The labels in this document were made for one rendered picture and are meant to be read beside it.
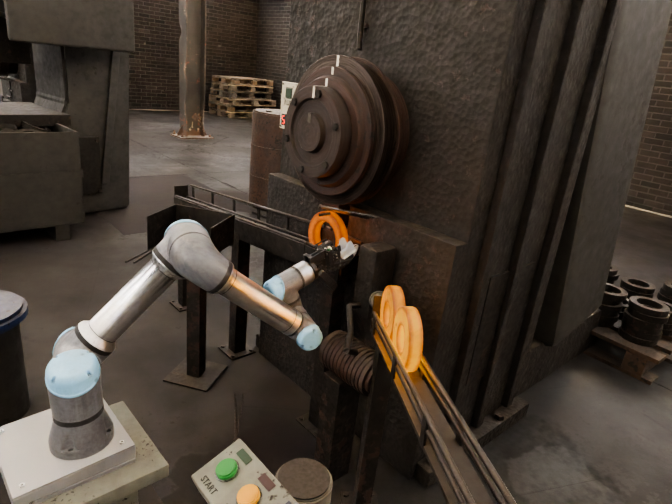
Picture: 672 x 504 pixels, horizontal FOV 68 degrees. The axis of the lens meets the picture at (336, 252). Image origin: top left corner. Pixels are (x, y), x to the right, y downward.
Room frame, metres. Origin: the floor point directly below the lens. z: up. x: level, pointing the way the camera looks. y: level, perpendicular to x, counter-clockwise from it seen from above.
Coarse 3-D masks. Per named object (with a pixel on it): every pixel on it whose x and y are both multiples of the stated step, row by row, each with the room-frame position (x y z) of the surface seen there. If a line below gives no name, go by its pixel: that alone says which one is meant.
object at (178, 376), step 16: (176, 208) 1.95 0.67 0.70; (192, 208) 1.94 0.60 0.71; (160, 224) 1.84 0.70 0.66; (208, 224) 1.92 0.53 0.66; (224, 224) 1.82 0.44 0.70; (160, 240) 1.84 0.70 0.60; (224, 240) 1.82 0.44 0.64; (192, 288) 1.80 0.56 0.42; (192, 304) 1.80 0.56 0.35; (192, 320) 1.80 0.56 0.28; (192, 336) 1.80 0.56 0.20; (192, 352) 1.80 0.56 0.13; (176, 368) 1.84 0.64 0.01; (192, 368) 1.80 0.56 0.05; (208, 368) 1.87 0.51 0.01; (224, 368) 1.88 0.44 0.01; (176, 384) 1.74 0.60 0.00; (192, 384) 1.74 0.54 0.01; (208, 384) 1.75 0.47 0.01
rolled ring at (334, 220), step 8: (328, 216) 1.63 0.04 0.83; (336, 216) 1.63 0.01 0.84; (312, 224) 1.70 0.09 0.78; (320, 224) 1.69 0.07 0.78; (336, 224) 1.60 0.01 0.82; (344, 224) 1.62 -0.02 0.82; (312, 232) 1.69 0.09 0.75; (336, 232) 1.60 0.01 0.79; (344, 232) 1.60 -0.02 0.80; (312, 240) 1.69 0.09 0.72; (320, 240) 1.70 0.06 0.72; (336, 240) 1.60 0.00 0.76
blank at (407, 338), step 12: (396, 312) 1.12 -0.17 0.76; (408, 312) 1.04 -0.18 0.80; (396, 324) 1.10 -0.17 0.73; (408, 324) 1.01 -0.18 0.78; (420, 324) 1.01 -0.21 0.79; (396, 336) 1.08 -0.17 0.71; (408, 336) 0.99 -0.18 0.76; (420, 336) 0.99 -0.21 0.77; (396, 348) 1.07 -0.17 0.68; (408, 348) 0.98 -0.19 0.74; (420, 348) 0.98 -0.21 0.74; (408, 360) 0.98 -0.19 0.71; (420, 360) 0.98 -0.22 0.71
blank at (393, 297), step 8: (392, 288) 1.20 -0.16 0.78; (400, 288) 1.21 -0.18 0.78; (384, 296) 1.25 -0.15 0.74; (392, 296) 1.17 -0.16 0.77; (400, 296) 1.17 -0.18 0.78; (384, 304) 1.24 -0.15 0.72; (392, 304) 1.16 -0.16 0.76; (400, 304) 1.15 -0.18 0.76; (384, 312) 1.23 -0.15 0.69; (392, 312) 1.15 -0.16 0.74; (384, 320) 1.22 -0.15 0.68; (392, 320) 1.14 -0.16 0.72; (392, 328) 1.13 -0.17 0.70
